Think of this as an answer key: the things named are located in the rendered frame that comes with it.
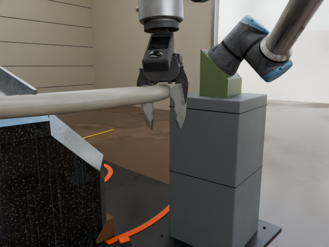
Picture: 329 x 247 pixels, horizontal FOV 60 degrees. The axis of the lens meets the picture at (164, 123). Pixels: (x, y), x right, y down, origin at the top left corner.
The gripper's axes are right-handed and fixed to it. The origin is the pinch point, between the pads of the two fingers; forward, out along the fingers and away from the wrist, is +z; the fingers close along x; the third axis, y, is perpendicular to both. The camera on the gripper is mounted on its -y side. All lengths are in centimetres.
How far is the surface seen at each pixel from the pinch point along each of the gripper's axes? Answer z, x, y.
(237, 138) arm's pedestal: 19, -21, 79
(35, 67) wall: -61, 386, 558
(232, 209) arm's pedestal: 55, -18, 81
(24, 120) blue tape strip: 3, 59, 39
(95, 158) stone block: 23, 42, 61
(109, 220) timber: 68, 50, 92
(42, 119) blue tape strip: 3, 55, 43
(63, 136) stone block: 11, 49, 48
